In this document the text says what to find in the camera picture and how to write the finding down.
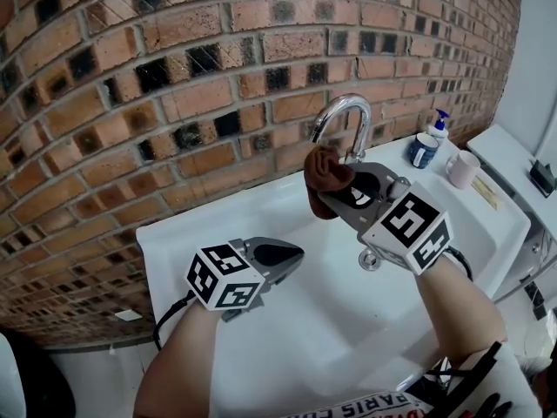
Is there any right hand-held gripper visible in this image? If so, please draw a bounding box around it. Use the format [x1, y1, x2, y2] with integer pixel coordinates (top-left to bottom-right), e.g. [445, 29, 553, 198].
[333, 161, 454, 277]

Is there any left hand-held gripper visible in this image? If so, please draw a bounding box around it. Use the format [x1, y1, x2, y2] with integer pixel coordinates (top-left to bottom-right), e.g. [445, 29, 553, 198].
[186, 237, 305, 324]

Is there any brown cloth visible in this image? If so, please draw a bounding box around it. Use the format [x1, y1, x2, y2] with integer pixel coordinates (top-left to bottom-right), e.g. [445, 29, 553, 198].
[303, 145, 356, 222]

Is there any chrome faucet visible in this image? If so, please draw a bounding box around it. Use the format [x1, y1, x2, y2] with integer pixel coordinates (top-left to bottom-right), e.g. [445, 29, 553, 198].
[309, 93, 373, 165]

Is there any person's left forearm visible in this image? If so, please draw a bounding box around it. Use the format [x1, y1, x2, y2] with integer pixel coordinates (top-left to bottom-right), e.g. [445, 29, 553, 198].
[133, 305, 247, 418]

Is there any person's right forearm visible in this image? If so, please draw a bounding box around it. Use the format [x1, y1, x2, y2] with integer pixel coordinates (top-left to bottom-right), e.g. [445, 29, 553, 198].
[411, 250, 509, 376]

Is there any chrome sink drain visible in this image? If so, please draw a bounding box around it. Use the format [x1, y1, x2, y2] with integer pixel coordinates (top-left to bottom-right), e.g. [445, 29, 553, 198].
[358, 250, 384, 273]

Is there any white sink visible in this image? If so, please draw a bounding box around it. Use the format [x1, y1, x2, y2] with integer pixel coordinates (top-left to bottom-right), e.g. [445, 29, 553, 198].
[135, 135, 533, 408]

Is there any soap bottle with blue pump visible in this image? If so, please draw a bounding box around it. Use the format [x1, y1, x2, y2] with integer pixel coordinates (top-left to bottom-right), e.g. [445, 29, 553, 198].
[426, 109, 451, 141]

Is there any yellow flat packet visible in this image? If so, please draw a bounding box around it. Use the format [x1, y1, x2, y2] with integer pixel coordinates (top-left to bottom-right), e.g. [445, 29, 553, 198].
[472, 176, 500, 211]

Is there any white cabinet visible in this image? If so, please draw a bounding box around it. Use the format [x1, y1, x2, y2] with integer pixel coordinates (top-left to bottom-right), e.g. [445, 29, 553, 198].
[466, 122, 557, 305]

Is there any black box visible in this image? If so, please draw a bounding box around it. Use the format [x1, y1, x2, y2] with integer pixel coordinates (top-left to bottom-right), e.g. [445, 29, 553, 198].
[529, 158, 554, 199]

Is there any white printed shirt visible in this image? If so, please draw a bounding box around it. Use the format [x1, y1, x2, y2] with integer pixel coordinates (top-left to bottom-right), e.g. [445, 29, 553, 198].
[330, 341, 546, 418]

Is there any black rounded bin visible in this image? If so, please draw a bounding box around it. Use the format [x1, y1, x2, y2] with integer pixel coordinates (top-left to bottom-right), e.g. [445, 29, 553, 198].
[0, 327, 78, 418]

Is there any white rounded fixture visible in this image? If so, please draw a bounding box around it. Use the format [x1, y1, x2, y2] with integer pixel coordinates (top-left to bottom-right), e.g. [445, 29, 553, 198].
[0, 332, 28, 418]

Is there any black cable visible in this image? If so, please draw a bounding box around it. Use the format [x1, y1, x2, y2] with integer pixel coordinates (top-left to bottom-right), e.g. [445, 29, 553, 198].
[443, 246, 474, 283]
[152, 291, 198, 351]

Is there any black strap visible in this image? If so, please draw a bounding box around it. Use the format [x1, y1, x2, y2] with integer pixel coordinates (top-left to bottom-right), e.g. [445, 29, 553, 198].
[416, 340, 502, 408]

